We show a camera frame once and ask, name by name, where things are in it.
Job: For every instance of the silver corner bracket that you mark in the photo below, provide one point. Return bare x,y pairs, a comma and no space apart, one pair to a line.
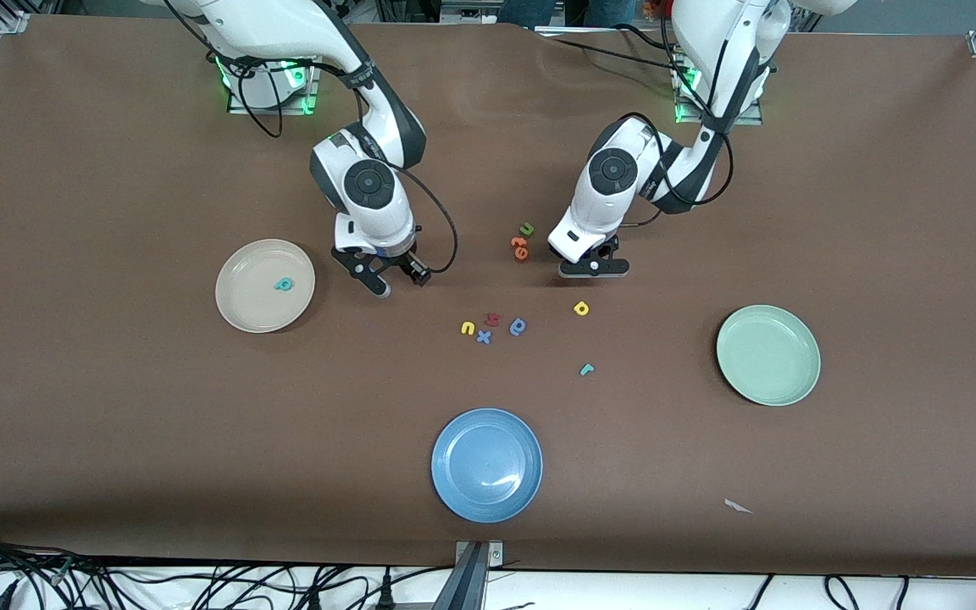
495,555

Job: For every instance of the person in blue jeans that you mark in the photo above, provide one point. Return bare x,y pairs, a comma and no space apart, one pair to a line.
530,10

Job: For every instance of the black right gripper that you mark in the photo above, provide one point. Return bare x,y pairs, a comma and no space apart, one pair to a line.
404,262

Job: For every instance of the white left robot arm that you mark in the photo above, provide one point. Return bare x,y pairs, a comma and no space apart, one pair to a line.
725,34

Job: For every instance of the blue plate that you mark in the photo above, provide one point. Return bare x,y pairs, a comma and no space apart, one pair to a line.
486,465

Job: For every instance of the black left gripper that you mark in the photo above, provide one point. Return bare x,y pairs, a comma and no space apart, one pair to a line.
604,251

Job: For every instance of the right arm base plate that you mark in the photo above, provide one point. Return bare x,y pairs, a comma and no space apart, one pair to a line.
242,108

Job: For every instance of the white paper scrap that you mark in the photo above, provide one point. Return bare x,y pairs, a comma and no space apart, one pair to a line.
738,507

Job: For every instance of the light green plate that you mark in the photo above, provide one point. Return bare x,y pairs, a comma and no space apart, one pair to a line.
768,355

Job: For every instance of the beige brown plate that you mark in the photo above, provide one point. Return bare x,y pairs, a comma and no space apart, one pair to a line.
255,296

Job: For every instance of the blue foam letter q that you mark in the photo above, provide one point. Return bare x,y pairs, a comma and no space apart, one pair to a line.
521,329

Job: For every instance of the brown table cover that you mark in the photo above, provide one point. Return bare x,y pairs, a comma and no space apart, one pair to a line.
115,424

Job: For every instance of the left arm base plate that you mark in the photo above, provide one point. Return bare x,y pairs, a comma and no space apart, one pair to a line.
746,116

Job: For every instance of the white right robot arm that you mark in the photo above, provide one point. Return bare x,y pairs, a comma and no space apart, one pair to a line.
285,25

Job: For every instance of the teal foam letter p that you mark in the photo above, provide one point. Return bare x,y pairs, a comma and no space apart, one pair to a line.
288,285

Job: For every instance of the dark aluminium frame post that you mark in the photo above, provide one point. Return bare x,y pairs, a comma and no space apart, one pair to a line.
464,585

